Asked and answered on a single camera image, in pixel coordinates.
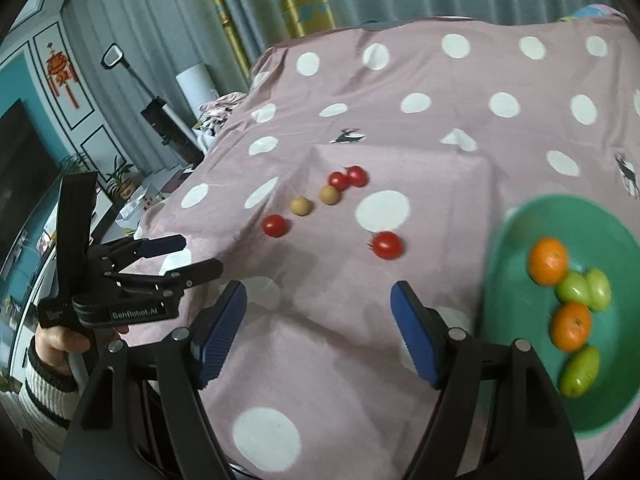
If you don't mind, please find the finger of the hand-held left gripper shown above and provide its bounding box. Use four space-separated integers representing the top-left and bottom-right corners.
111 258 225 294
91 233 187 273

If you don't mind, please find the red knot wall decoration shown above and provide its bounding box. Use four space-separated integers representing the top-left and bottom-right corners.
46 44 81 109

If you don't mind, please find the pile of clothes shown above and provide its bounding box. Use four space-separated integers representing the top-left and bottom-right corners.
192 91 248 148

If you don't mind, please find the grey curtain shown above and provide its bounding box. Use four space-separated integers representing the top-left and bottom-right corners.
60 0 616 161

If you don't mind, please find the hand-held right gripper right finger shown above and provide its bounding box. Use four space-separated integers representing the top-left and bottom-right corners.
390 280 586 480

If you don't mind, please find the colourful cartoon cloth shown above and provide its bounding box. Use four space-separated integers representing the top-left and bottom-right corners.
557 4 628 23

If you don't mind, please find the green jujube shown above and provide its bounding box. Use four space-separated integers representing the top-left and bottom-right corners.
585 267 613 311
557 346 601 399
556 272 593 305

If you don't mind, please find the white low cabinet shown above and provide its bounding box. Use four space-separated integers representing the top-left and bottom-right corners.
92 165 196 241

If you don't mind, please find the person's left hand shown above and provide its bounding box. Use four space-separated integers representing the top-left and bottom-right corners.
31 325 131 376

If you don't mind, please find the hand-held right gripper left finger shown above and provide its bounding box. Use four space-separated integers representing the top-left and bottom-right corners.
57 280 248 480

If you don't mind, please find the white cylinder appliance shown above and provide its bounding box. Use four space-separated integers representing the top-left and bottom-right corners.
176 61 213 116

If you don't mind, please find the black upright vacuum cleaner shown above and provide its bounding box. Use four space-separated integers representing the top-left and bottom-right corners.
101 44 206 166

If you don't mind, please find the potted plant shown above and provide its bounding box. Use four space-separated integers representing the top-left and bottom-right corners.
105 155 136 198

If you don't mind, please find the orange mandarin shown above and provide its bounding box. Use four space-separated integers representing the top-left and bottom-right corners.
550 301 592 352
527 237 571 287

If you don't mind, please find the black television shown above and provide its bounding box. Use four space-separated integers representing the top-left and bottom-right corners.
0 99 62 266

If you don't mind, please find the pink polka-dot cloth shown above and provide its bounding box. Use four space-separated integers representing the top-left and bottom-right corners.
135 15 640 476

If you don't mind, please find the green plastic bowl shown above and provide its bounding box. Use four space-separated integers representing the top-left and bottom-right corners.
472 194 640 433

